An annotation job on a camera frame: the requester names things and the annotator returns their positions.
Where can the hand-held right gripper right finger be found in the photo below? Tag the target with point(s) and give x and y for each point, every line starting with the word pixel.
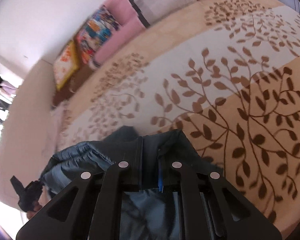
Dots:
pixel 161 180

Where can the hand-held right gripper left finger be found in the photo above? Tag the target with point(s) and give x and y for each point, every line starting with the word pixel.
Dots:
pixel 137 175

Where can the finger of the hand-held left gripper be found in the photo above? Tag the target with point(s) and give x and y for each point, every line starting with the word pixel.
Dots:
pixel 17 186

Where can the dark teal quilted jacket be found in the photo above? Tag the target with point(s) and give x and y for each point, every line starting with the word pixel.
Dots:
pixel 145 215

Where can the person's left hand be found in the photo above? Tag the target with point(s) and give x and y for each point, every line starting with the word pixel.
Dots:
pixel 33 213

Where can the cream bed board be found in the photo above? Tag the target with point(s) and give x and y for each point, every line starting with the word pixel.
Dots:
pixel 27 130

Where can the white floral quilt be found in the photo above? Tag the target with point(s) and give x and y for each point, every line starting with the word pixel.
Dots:
pixel 57 122

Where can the dark brown blanket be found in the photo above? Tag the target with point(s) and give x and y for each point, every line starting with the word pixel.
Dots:
pixel 70 90

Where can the yellow flower cushion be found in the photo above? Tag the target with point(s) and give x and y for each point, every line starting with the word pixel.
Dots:
pixel 65 67

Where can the leaf print bed sheet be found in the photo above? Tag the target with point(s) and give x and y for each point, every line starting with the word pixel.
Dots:
pixel 215 55

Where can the comic print cushion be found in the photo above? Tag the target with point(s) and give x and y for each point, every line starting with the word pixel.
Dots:
pixel 95 35

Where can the pink striped folded blanket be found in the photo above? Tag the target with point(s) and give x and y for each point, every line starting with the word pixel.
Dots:
pixel 130 17

